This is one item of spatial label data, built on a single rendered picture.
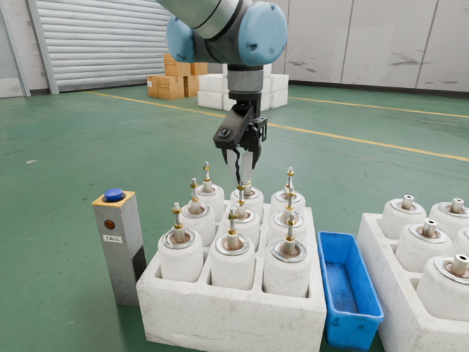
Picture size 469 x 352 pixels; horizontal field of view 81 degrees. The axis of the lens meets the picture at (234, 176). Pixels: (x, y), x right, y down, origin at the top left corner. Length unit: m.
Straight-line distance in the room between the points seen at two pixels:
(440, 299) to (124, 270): 0.68
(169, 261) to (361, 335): 0.45
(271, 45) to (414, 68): 5.10
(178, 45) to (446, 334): 0.68
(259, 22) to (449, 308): 0.59
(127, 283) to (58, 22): 5.07
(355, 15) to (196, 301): 5.44
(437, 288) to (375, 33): 5.14
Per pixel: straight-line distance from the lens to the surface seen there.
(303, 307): 0.60
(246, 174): 0.63
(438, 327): 0.67
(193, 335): 0.72
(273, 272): 0.59
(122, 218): 0.68
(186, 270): 0.63
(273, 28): 0.40
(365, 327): 0.74
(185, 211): 0.72
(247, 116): 0.57
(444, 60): 5.43
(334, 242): 0.93
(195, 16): 0.38
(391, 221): 0.84
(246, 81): 0.57
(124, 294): 0.84
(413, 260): 0.76
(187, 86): 4.34
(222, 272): 0.60
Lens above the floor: 0.63
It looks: 24 degrees down
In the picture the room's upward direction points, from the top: straight up
